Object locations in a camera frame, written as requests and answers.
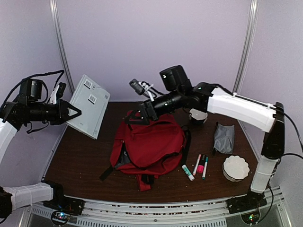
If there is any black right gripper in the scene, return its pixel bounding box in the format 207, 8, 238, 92
124, 88, 183, 126

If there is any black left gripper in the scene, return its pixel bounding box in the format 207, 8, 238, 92
27, 98, 81, 124

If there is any grey notebook with barcodes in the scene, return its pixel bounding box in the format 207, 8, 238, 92
66, 74, 110, 140

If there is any red backpack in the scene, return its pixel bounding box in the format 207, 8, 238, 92
99, 110, 192, 192

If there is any grey pencil pouch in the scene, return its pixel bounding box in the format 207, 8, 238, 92
212, 122, 235, 156

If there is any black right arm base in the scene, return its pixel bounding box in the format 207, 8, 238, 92
226, 191, 267, 214

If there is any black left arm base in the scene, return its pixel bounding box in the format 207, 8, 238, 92
42, 181, 85, 215

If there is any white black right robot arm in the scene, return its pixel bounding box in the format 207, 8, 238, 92
125, 65, 285, 209

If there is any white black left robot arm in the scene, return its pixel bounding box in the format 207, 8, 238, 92
0, 70, 81, 221

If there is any white dark-rimmed bowl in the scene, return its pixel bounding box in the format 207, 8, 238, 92
189, 108, 208, 125

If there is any white pink marker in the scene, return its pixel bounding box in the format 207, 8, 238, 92
192, 154, 202, 176

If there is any white green glue stick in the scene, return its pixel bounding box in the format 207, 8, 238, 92
181, 165, 195, 181

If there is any white teal marker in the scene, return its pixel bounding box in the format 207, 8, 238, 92
202, 157, 208, 180

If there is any black pink highlighter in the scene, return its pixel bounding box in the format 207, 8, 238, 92
197, 154, 207, 174

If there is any white scalloped dish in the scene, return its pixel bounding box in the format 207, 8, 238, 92
223, 156, 250, 183

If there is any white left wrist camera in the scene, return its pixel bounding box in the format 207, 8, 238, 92
47, 82, 66, 105

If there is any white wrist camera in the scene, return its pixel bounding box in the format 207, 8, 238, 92
129, 79, 157, 101
47, 82, 66, 105

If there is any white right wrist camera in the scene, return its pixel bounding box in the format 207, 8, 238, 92
129, 79, 157, 101

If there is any right aluminium frame post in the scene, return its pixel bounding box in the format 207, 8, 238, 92
232, 0, 259, 93

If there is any aluminium frame post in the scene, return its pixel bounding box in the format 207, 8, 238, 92
232, 0, 259, 93
49, 0, 75, 93

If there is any left aluminium frame post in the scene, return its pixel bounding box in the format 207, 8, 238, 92
49, 0, 75, 93

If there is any aluminium front rail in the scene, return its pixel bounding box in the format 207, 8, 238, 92
18, 186, 292, 227

